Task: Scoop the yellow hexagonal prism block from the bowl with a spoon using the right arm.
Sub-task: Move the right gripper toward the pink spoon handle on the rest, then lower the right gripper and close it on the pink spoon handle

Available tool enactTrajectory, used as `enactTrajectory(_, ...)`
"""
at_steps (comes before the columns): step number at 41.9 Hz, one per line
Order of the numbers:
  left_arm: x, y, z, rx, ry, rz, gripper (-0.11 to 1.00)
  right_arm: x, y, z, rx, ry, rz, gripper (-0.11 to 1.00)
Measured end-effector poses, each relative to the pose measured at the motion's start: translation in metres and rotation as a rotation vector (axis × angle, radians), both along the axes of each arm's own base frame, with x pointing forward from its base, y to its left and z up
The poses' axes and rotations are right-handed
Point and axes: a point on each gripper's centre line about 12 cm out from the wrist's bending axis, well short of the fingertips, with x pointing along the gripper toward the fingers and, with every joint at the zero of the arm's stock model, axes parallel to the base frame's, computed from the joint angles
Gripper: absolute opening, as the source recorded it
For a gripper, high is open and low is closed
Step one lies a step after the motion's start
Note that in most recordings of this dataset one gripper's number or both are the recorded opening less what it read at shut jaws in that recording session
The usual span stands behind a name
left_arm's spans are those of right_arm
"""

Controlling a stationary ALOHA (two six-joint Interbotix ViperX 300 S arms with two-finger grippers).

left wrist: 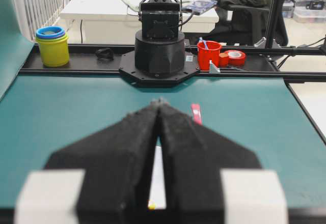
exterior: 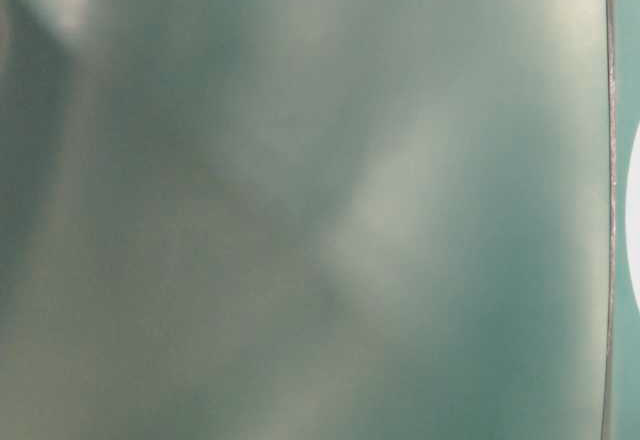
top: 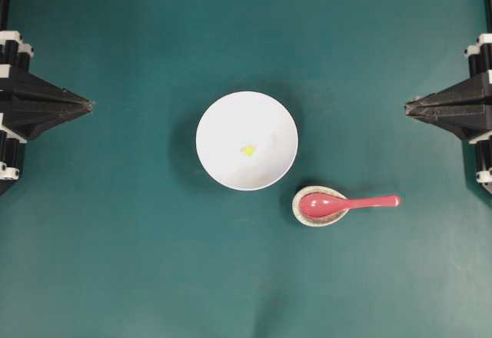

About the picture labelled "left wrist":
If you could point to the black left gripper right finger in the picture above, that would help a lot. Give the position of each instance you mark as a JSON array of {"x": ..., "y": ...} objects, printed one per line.
[{"x": 193, "y": 156}]

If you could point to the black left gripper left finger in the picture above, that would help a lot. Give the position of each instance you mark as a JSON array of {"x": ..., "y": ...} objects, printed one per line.
[{"x": 118, "y": 163}]

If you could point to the red plastic spoon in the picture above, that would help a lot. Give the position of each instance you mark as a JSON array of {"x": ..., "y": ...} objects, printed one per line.
[{"x": 196, "y": 112}]

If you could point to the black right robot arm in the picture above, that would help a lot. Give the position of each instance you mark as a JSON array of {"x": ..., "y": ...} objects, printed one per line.
[{"x": 159, "y": 49}]

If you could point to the small red cylinder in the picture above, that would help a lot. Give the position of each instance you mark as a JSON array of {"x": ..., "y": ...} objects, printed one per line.
[{"x": 223, "y": 59}]

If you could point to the red plastic cup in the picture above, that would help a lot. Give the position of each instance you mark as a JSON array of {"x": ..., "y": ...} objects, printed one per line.
[{"x": 208, "y": 51}]

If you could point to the red tape roll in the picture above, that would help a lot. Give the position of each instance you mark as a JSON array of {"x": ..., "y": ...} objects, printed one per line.
[{"x": 236, "y": 58}]

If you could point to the yellow green stacked cups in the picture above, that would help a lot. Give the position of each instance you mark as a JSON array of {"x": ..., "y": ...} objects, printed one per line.
[{"x": 53, "y": 45}]

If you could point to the white desk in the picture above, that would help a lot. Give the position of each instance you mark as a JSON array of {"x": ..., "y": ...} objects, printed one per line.
[{"x": 112, "y": 22}]

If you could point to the clear plastic storage box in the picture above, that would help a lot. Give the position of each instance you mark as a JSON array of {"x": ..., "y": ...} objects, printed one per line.
[{"x": 304, "y": 11}]

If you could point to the metal corner bracket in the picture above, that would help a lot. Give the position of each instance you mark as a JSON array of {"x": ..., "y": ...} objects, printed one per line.
[{"x": 213, "y": 69}]

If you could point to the black cable clip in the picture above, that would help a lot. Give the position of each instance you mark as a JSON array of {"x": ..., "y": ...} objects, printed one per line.
[{"x": 105, "y": 54}]

